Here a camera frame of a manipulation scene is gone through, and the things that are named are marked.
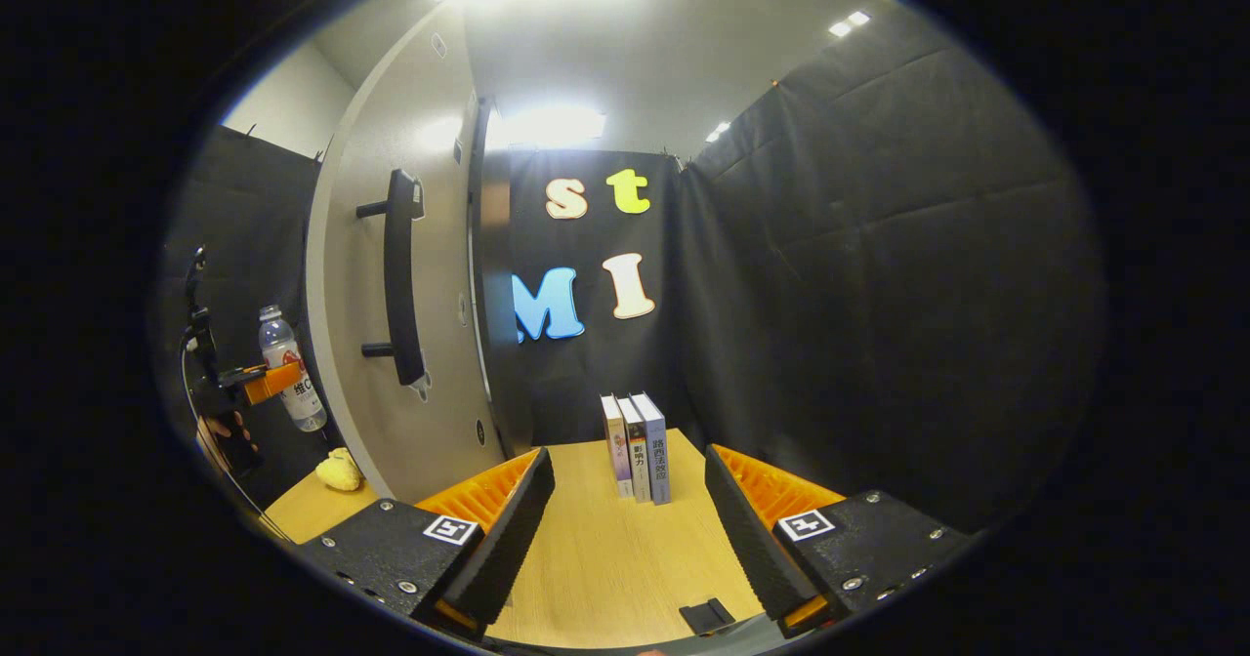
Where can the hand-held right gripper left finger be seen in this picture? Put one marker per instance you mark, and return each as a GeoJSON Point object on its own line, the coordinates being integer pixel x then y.
{"type": "Point", "coordinates": [518, 539]}

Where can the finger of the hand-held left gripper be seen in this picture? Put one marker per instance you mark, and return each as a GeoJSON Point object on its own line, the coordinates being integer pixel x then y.
{"type": "Point", "coordinates": [275, 383]}

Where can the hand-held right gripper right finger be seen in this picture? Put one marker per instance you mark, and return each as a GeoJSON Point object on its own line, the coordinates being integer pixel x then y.
{"type": "Point", "coordinates": [747, 549]}

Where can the clear plastic bottle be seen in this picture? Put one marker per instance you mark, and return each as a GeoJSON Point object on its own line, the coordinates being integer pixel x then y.
{"type": "Point", "coordinates": [278, 339]}

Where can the white cabinet door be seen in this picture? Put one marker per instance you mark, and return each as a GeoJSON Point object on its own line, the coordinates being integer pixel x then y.
{"type": "Point", "coordinates": [449, 344]}

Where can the small black block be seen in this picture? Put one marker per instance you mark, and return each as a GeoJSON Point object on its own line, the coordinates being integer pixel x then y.
{"type": "Point", "coordinates": [705, 617]}

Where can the cream plush toy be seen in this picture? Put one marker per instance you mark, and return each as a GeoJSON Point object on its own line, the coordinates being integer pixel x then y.
{"type": "Point", "coordinates": [340, 472]}

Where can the blue grey book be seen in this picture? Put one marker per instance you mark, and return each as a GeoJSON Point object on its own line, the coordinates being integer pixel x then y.
{"type": "Point", "coordinates": [658, 461]}

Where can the pale pink book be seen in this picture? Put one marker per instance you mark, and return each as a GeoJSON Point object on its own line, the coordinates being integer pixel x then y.
{"type": "Point", "coordinates": [615, 451]}

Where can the tan spine book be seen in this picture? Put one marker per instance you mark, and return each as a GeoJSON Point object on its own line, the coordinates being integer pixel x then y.
{"type": "Point", "coordinates": [637, 461]}

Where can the black backdrop cloth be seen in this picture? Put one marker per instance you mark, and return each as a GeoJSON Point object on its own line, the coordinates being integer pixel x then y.
{"type": "Point", "coordinates": [879, 295]}

